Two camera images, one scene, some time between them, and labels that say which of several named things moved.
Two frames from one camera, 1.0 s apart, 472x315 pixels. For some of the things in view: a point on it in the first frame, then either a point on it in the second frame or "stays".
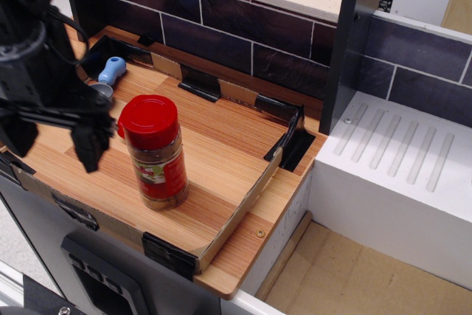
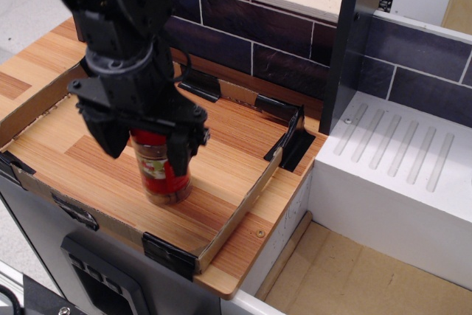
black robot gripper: [46, 88] to [129, 86]
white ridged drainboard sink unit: [400, 178] stays
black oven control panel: [110, 290] stays
